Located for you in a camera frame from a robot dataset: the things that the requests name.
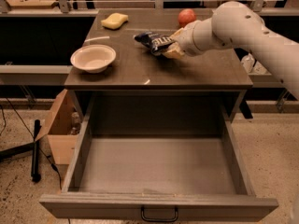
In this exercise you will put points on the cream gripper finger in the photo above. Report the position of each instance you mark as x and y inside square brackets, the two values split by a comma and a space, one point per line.
[176, 35]
[173, 51]

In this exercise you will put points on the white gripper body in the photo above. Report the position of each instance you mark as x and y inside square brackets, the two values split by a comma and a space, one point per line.
[187, 38]

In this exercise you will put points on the blue chip bag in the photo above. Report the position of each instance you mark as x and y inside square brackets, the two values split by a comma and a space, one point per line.
[156, 43]

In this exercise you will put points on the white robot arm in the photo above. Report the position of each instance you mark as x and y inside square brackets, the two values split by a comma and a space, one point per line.
[235, 26]

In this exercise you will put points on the open grey top drawer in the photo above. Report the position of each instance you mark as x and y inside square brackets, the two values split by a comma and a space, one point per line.
[160, 152]

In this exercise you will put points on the red apple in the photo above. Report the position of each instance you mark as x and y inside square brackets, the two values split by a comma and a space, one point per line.
[186, 16]

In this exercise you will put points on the grey cabinet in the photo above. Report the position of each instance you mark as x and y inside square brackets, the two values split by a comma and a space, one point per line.
[135, 69]

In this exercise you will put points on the clear plastic bottle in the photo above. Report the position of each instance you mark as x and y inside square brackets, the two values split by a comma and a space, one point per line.
[247, 62]
[259, 69]

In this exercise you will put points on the yellow sponge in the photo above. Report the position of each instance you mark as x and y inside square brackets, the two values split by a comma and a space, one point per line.
[114, 21]

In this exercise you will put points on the white bowl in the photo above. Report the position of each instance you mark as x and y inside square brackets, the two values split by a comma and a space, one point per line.
[93, 58]

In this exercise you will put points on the cardboard box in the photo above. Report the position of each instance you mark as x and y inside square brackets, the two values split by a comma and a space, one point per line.
[61, 127]

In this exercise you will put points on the black stand leg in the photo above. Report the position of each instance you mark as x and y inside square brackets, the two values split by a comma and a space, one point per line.
[33, 148]

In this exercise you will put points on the black drawer handle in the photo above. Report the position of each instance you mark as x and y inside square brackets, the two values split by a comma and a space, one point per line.
[172, 219]

